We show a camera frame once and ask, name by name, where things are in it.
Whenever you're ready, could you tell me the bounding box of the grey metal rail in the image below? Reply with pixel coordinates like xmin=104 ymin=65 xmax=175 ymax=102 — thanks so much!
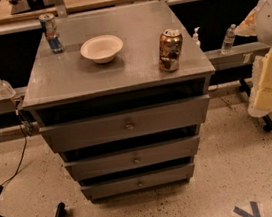
xmin=0 ymin=42 xmax=269 ymax=114

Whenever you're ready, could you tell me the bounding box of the left hand sanitizer bottle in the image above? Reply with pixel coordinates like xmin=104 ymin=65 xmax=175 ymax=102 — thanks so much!
xmin=0 ymin=79 xmax=17 ymax=99

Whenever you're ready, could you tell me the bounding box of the grey drawer cabinet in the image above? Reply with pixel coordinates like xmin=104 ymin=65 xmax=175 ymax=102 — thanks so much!
xmin=23 ymin=1 xmax=214 ymax=189

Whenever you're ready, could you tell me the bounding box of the black wheeled table leg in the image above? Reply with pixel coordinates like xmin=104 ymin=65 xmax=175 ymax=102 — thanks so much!
xmin=239 ymin=78 xmax=272 ymax=132

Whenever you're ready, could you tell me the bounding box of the blue silver energy drink can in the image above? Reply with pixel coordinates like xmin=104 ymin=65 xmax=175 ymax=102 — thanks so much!
xmin=38 ymin=13 xmax=64 ymax=53

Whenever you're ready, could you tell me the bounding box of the blue tape floor mark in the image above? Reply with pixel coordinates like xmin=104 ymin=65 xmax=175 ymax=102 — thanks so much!
xmin=231 ymin=199 xmax=262 ymax=217

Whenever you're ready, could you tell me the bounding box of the grey top drawer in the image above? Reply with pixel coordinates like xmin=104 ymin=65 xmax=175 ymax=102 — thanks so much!
xmin=40 ymin=95 xmax=209 ymax=152

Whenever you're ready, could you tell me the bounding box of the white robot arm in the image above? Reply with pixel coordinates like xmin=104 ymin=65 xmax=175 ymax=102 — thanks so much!
xmin=236 ymin=0 xmax=272 ymax=118

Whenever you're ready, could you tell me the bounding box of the small white pump bottle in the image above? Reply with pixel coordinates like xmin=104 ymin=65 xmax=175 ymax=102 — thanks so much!
xmin=192 ymin=27 xmax=201 ymax=47

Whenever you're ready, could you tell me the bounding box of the brown soda can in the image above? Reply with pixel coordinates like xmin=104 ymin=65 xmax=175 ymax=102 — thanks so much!
xmin=159 ymin=29 xmax=183 ymax=72

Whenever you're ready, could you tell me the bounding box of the clear water bottle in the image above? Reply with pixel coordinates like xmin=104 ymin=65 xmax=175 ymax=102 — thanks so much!
xmin=221 ymin=24 xmax=236 ymax=55

